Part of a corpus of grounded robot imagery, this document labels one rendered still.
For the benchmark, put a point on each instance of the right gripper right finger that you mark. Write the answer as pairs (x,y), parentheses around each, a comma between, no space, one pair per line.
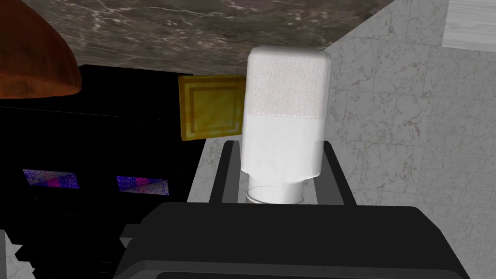
(333,176)

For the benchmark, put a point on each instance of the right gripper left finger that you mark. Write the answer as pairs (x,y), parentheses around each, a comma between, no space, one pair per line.
(228,174)

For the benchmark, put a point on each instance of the white bottle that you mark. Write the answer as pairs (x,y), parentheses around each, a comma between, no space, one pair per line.
(285,116)

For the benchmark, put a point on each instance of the yellow square block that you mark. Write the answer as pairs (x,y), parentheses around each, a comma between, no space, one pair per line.
(211,106)

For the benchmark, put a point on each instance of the black appliance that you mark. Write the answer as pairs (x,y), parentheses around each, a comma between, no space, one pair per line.
(89,162)

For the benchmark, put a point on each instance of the brown wooden bowl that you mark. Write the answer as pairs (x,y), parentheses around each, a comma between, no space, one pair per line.
(33,54)

